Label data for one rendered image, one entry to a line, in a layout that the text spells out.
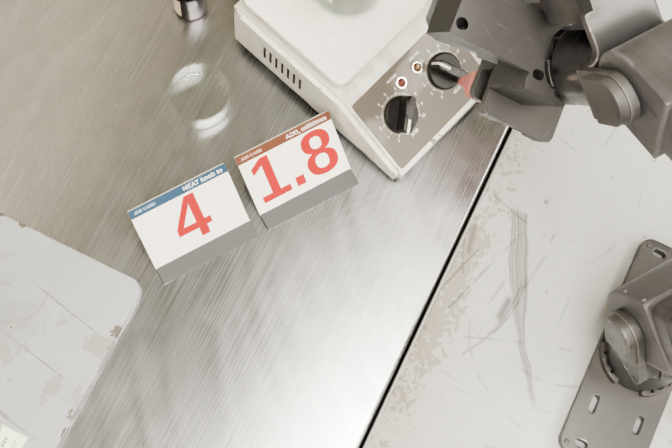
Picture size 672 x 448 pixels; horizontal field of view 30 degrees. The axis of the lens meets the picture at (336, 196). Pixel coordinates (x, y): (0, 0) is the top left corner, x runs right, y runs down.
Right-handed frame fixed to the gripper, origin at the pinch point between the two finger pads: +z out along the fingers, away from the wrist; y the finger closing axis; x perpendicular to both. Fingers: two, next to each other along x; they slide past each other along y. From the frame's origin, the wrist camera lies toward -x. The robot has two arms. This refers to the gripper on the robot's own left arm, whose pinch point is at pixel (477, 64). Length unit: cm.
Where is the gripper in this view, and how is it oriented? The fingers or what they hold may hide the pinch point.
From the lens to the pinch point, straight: 102.3
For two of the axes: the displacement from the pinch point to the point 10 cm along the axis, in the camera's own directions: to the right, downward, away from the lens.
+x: 8.4, 3.5, 4.1
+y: -3.6, 9.3, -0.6
